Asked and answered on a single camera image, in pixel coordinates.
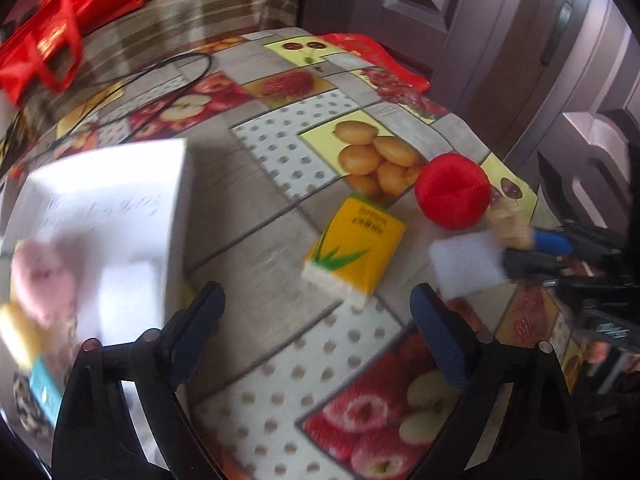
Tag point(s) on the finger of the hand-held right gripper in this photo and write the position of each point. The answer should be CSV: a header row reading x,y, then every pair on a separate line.
x,y
550,266
550,242

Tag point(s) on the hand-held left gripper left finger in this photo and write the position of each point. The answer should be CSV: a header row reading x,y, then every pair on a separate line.
x,y
192,340

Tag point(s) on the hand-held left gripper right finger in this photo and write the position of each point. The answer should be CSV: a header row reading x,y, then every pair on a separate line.
x,y
442,340

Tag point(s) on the beige plush toy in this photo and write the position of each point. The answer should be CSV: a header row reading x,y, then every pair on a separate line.
x,y
510,230

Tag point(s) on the small white sponge block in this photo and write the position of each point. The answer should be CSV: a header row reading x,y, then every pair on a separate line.
x,y
465,265

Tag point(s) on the red plush apple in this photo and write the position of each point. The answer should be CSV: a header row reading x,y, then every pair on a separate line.
x,y
450,192

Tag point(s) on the yellow tissue pack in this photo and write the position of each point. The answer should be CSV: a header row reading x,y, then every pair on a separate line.
x,y
350,245

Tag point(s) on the pink plush toy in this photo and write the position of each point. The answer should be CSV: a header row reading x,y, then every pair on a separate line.
x,y
40,275

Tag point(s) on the yellow soft toy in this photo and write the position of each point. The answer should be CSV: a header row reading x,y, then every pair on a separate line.
x,y
17,332

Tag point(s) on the teal packet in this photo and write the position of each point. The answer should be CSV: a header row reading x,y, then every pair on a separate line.
x,y
45,390

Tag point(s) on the fruit printed tablecloth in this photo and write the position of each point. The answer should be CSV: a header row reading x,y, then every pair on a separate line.
x,y
280,185

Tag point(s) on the dotted brown cloth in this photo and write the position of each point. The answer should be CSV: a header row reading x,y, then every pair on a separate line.
x,y
25,410

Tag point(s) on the red printed plastic bag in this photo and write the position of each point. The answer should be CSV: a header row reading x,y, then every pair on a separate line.
x,y
380,60

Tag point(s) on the plaid sofa cover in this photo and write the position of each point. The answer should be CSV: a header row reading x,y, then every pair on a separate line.
x,y
200,25

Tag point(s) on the shiny red tote bag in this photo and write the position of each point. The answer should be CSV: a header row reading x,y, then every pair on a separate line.
x,y
65,5

